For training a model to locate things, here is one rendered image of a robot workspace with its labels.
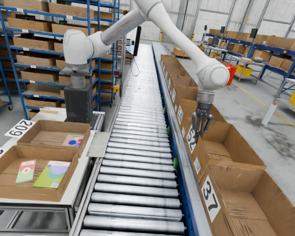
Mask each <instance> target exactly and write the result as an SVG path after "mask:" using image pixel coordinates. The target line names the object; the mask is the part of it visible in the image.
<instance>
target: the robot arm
mask: <svg viewBox="0 0 295 236"><path fill-rule="evenodd" d="M134 2H135V3H136V5H137V7H135V8H134V9H133V10H132V11H130V12H129V13H128V14H126V15H125V16H123V17H122V18H121V19H120V20H118V21H117V22H116V23H114V24H113V25H111V26H110V27H109V28H108V29H107V30H105V31H104V32H101V31H98V32H96V33H94V34H92V35H90V36H88V37H86V35H85V34H84V33H83V32H82V31H80V30H77V29H69V30H67V31H66V32H65V34H64V38H63V51H64V57H65V62H66V66H65V68H64V69H63V70H62V72H64V73H74V74H76V73H84V74H88V73H89V69H90V66H88V64H87V60H88V59H89V58H98V57H102V56H104V55H106V54H107V53H108V52H109V50H110V49H111V44H112V43H114V42H116V41H117V40H119V39H120V38H121V37H123V36H124V35H126V34H127V33H129V32H130V31H132V30H133V29H135V28H136V27H138V26H139V25H141V24H142V23H144V22H145V21H148V22H149V21H152V22H153V23H154V24H155V25H156V26H157V27H158V28H159V29H161V30H162V31H163V33H164V34H165V35H166V36H167V37H168V38H169V39H170V40H171V41H172V42H174V43H175V44H176V45H177V46H178V47H179V48H180V49H181V50H183V51H184V52H185V53H186V54H187V55H188V56H189V57H190V58H191V59H192V61H193V62H194V64H195V66H196V69H197V71H196V75H197V76H198V78H199V81H198V95H197V101H198V102H197V108H196V111H195V112H194V113H191V117H192V129H193V130H194V131H195V135H194V137H195V143H196V144H197V142H198V138H199V134H200V135H201V137H203V133H204V132H207V130H208V128H209V126H210V123H211V121H212V119H213V118H214V116H212V115H211V113H210V110H211V105H212V104H211V103H213V102H214V95H215V91H216V90H218V89H221V88H223V87H224V86H225V85H226V84H227V83H228V81H229V71H228V69H227V68H226V67H225V66H224V65H223V64H222V63H220V62H219V61H217V60H216V59H213V58H209V57H208V56H207V55H205V54H204V53H203V51H202V50H201V49H200V48H198V47H197V46H196V45H195V44H194V43H193V42H192V41H191V40H190V39H188V38H187V37H186V36H185V35H184V34H183V33H182V32H181V31H180V30H178V29H177V27H176V26H175V25H174V24H173V22H172V21H171V19H170V18H169V16H168V14H167V12H168V11H169V9H170V0H134ZM195 114H196V115H197V123H196V126H195ZM207 117H209V118H208V120H207V123H206V125H205V122H206V118H207ZM201 120H202V122H201V129H200V131H199V126H200V121H201Z"/></svg>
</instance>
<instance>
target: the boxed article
mask: <svg viewBox="0 0 295 236"><path fill-rule="evenodd" d="M35 165H36V160H30V161H23V162H21V165H20V168H19V172H18V176H17V179H16V184H20V183H24V182H29V181H33V176H34V170H35Z"/></svg>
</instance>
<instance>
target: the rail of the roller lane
mask: <svg viewBox="0 0 295 236"><path fill-rule="evenodd" d="M133 63H134V59H133V61H132V63H131V67H130V69H129V72H128V74H127V77H126V80H125V82H124V85H123V95H124V92H125V88H126V85H127V82H128V80H129V76H130V73H131V68H132V66H133ZM122 98H123V97H119V99H118V102H117V105H116V108H115V110H114V113H113V116H112V118H111V121H110V124H109V127H108V129H107V133H110V135H109V139H110V137H111V133H112V130H113V127H114V123H115V121H116V118H117V115H118V110H119V108H120V105H121V101H122ZM109 139H108V143H109V142H110V141H109ZM108 143H107V147H108ZM107 147H106V149H107ZM103 160H104V157H98V158H97V159H96V163H95V165H94V168H93V170H92V173H91V176H90V179H89V181H88V184H87V187H86V190H85V193H84V195H83V198H82V200H81V204H80V206H79V209H78V212H77V214H76V217H75V220H74V223H73V225H72V228H71V231H70V234H69V236H79V234H80V232H81V230H82V229H84V223H83V220H84V219H85V217H86V215H88V209H87V208H88V206H89V204H90V203H92V202H91V196H92V194H93V193H94V192H95V189H94V186H95V185H96V183H97V177H98V175H99V174H100V168H101V166H102V162H103Z"/></svg>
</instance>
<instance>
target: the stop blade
mask: <svg viewBox="0 0 295 236"><path fill-rule="evenodd" d="M89 215H94V216H107V217H120V218H133V219H146V220H160V221H178V222H179V221H180V218H169V217H156V216H143V215H130V214H111V213H99V212H89Z"/></svg>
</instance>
